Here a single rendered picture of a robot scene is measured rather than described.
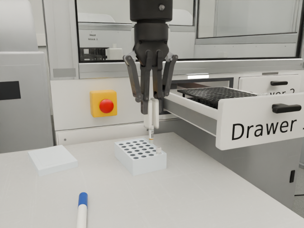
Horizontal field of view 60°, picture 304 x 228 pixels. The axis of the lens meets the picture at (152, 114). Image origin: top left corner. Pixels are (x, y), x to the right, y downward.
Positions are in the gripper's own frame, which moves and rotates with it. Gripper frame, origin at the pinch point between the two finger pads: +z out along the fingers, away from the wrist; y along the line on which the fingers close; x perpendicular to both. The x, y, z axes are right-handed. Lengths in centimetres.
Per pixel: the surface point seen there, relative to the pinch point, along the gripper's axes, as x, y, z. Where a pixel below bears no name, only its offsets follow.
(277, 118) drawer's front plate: 14.8, -25.0, 0.7
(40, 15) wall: -334, -7, -56
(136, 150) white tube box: -0.6, 3.7, 9.0
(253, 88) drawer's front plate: -15, -49, 0
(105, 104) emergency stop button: -14.7, 6.7, 0.1
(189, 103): -3.5, -13.2, -0.5
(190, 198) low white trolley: 18.1, 0.8, 12.2
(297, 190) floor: -54, -149, 88
